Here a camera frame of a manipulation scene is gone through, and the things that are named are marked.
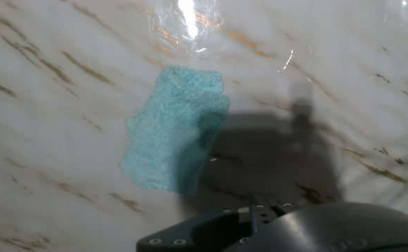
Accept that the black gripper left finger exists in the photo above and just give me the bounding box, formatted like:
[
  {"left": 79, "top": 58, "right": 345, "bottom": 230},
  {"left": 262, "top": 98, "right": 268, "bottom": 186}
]
[{"left": 136, "top": 206, "right": 257, "bottom": 252}]

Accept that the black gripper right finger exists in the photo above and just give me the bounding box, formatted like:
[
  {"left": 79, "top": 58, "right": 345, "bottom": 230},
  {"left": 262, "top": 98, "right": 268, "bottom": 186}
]
[{"left": 251, "top": 194, "right": 295, "bottom": 225}]

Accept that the teal terry cloth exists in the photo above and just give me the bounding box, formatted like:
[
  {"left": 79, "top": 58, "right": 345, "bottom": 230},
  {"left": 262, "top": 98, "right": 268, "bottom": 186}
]
[{"left": 119, "top": 64, "right": 231, "bottom": 195}]

